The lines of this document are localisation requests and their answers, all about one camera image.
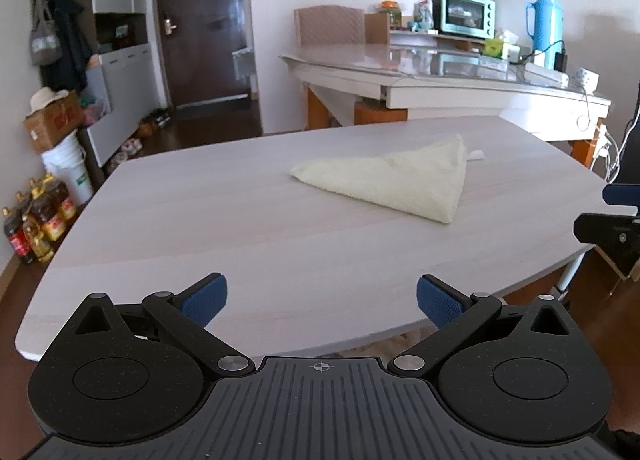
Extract dark brown door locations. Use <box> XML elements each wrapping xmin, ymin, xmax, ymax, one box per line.
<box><xmin>151</xmin><ymin>0</ymin><xmax>262</xmax><ymax>111</ymax></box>

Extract straw hat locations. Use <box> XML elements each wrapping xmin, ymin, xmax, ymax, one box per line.
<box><xmin>28</xmin><ymin>86</ymin><xmax>69</xmax><ymax>115</ymax></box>

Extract white power strip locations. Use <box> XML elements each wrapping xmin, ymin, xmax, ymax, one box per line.
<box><xmin>524</xmin><ymin>62</ymin><xmax>571</xmax><ymax>89</ymax></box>

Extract white cables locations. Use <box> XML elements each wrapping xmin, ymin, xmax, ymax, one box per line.
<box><xmin>576</xmin><ymin>88</ymin><xmax>632</xmax><ymax>181</ymax></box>

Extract grey tote bag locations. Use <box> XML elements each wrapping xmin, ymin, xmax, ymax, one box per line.
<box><xmin>28</xmin><ymin>0</ymin><xmax>64</xmax><ymax>66</ymax></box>

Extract dark oil bottle red label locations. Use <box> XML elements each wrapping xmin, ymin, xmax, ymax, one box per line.
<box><xmin>2</xmin><ymin>207</ymin><xmax>36</xmax><ymax>265</ymax></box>

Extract teal toaster oven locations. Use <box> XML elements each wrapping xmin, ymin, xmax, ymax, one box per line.
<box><xmin>423</xmin><ymin>0</ymin><xmax>497</xmax><ymax>40</ymax></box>

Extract white dotted mug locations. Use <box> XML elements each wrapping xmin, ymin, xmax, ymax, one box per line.
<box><xmin>573</xmin><ymin>68</ymin><xmax>600</xmax><ymax>92</ymax></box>

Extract cardboard box with red print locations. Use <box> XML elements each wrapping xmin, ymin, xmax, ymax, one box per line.
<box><xmin>23</xmin><ymin>90</ymin><xmax>86</xmax><ymax>154</ymax></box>

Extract small yellow oil bottle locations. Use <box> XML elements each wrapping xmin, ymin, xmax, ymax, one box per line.
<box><xmin>22</xmin><ymin>220</ymin><xmax>56</xmax><ymax>263</ymax></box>

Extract white glass-topped dining table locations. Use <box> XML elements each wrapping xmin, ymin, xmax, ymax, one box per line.
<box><xmin>279</xmin><ymin>41</ymin><xmax>614</xmax><ymax>171</ymax></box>

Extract white plastic bucket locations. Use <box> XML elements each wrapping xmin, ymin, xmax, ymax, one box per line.
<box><xmin>41</xmin><ymin>132</ymin><xmax>96</xmax><ymax>207</ymax></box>

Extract cream terry towel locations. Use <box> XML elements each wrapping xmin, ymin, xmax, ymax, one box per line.
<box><xmin>290</xmin><ymin>134</ymin><xmax>487</xmax><ymax>225</ymax></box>

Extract wooden shelf riser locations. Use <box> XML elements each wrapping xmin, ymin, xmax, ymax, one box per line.
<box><xmin>388</xmin><ymin>30</ymin><xmax>489</xmax><ymax>52</ymax></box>

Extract snack packets beside oven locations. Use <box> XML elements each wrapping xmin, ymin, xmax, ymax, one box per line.
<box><xmin>411</xmin><ymin>0</ymin><xmax>435</xmax><ymax>34</ymax></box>

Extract glass jar with orange lid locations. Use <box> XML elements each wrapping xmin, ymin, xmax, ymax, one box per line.
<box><xmin>379</xmin><ymin>0</ymin><xmax>403</xmax><ymax>29</ymax></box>

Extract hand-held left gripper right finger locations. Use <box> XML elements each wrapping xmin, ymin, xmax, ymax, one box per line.
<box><xmin>387</xmin><ymin>275</ymin><xmax>583</xmax><ymax>381</ymax></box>

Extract blue thermos jug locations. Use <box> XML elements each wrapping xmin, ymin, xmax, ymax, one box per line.
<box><xmin>524</xmin><ymin>0</ymin><xmax>567</xmax><ymax>69</ymax></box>

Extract dark hanging jacket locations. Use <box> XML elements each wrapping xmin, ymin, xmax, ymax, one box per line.
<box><xmin>42</xmin><ymin>0</ymin><xmax>99</xmax><ymax>96</ymax></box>

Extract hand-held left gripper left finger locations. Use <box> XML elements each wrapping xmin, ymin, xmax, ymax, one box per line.
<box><xmin>60</xmin><ymin>272</ymin><xmax>256</xmax><ymax>379</ymax></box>

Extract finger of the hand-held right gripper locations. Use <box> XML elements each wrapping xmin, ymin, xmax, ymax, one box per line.
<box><xmin>602</xmin><ymin>183</ymin><xmax>640</xmax><ymax>208</ymax></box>
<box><xmin>573</xmin><ymin>212</ymin><xmax>640</xmax><ymax>281</ymax></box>

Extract brown wooden box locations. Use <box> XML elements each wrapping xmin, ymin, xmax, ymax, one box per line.
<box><xmin>363</xmin><ymin>13</ymin><xmax>391</xmax><ymax>46</ymax></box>

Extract white tissue box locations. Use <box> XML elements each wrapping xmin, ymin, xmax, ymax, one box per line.
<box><xmin>495</xmin><ymin>28</ymin><xmax>522</xmax><ymax>61</ymax></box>

